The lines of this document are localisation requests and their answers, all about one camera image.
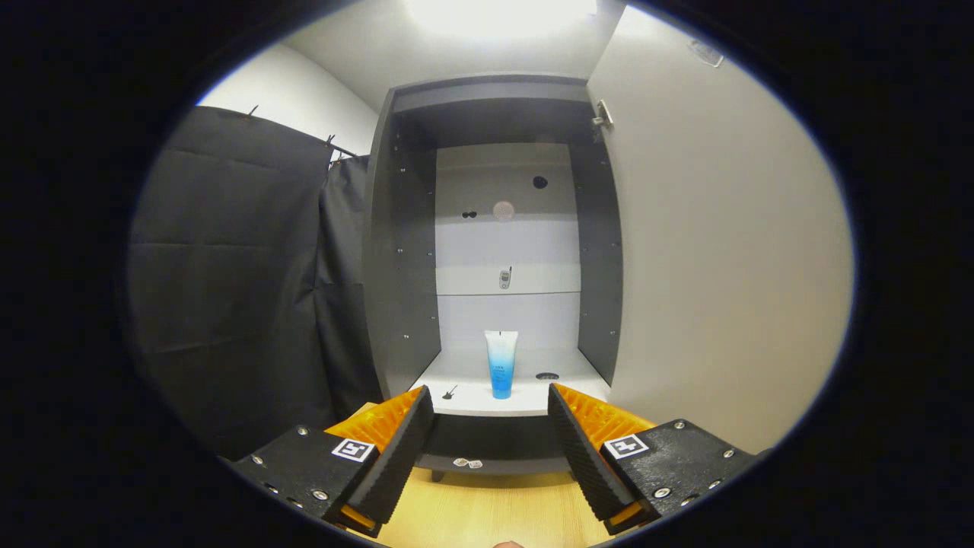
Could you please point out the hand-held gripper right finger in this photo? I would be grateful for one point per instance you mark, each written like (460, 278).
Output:
(582, 464)

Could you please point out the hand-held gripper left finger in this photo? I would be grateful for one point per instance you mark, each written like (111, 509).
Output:
(396, 464)

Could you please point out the white and blue tube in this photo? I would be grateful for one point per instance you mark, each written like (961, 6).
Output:
(501, 365)

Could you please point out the beige cabinet door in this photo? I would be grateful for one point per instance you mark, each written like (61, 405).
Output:
(723, 243)

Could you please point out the white cabinet shelf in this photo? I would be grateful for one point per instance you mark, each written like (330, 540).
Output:
(472, 377)

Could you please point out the dark grey cabinet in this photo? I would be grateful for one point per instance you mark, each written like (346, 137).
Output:
(403, 266)

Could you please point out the black backdrop cloth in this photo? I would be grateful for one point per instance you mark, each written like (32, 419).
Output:
(243, 289)

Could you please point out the metal door hinge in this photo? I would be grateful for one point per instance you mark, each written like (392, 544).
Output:
(603, 114)

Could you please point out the large ceiling light panel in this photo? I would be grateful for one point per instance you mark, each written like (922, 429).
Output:
(498, 15)

